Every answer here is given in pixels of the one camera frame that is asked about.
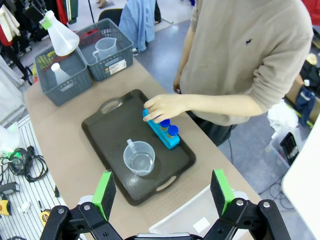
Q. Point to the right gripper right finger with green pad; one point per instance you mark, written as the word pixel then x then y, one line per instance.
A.
pixel 222 192

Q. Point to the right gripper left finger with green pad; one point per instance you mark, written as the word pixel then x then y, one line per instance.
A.
pixel 105 195

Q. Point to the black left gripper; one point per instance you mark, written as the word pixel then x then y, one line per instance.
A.
pixel 32 13

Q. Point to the large translucent conical flask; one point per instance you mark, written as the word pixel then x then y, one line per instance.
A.
pixel 62 40

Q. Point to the clear plastic measuring beaker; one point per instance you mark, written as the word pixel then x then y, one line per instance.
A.
pixel 138 155
pixel 107 48

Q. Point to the person's right forearm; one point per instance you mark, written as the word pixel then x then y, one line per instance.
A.
pixel 185 57

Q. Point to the person's left forearm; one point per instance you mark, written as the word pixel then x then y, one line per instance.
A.
pixel 220 105

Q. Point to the person's left hand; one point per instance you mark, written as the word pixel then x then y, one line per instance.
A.
pixel 165 105

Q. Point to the person's right hand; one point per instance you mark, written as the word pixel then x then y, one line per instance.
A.
pixel 177 85

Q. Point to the green and white jacket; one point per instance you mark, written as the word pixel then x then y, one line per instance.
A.
pixel 70 11

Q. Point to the white hanging coat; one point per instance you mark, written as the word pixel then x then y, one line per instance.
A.
pixel 8 22

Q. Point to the clear plastic storage box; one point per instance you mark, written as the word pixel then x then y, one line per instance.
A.
pixel 182 220

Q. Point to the small translucent conical flask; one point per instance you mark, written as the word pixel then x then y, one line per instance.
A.
pixel 61 75

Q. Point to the black plastic serving tray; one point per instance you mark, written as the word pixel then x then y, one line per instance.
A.
pixel 110 140

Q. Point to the black chair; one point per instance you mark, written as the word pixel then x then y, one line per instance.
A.
pixel 110 15

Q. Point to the thin black pen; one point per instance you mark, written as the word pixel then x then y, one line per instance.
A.
pixel 40 205

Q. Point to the blue four-hole tube rack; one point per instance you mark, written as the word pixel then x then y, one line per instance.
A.
pixel 170 144

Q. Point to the gray plastic basket with label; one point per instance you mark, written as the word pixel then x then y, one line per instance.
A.
pixel 110 71

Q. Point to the small white plastic part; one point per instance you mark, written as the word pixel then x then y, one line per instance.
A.
pixel 24 207

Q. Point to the white desk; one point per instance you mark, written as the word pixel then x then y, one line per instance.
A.
pixel 305 187

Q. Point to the white slotted mounting table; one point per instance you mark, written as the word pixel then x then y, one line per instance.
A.
pixel 25 220

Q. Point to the light blue cloth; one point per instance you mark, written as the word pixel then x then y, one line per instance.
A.
pixel 138 22

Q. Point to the white plastic bag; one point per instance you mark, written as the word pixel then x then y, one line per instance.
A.
pixel 282 116

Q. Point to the translucent plastic sheet bag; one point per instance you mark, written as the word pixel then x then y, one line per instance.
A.
pixel 8 137

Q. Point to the brown cardboard box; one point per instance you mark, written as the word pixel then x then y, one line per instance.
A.
pixel 295 90

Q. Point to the person in beige sweater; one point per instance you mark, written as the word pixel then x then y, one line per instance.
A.
pixel 237 62

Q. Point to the red cloth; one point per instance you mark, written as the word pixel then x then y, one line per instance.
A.
pixel 312 10

